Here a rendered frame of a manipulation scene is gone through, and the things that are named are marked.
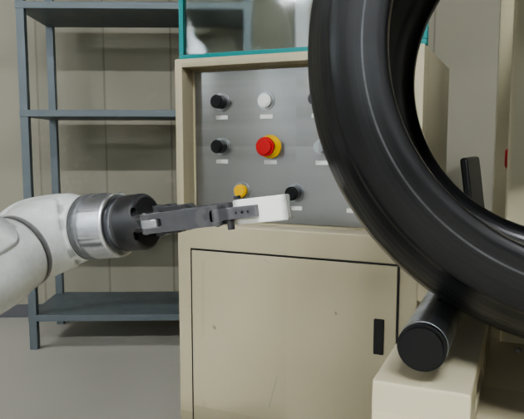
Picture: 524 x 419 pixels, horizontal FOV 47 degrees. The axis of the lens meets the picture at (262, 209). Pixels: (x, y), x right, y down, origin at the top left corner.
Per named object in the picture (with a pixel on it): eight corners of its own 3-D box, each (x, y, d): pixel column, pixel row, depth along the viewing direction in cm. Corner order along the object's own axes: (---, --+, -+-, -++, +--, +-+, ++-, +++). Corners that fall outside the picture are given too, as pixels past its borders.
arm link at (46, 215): (121, 248, 89) (65, 288, 78) (42, 254, 95) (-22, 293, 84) (100, 179, 86) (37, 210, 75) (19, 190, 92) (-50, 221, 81)
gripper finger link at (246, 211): (220, 207, 74) (209, 209, 71) (258, 204, 72) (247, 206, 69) (222, 219, 74) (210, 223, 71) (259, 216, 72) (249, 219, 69)
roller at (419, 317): (440, 283, 87) (447, 253, 86) (472, 291, 85) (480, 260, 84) (391, 364, 55) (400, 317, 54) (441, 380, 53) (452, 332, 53)
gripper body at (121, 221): (99, 199, 77) (160, 190, 73) (138, 193, 84) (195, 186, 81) (107, 256, 77) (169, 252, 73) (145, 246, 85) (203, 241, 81)
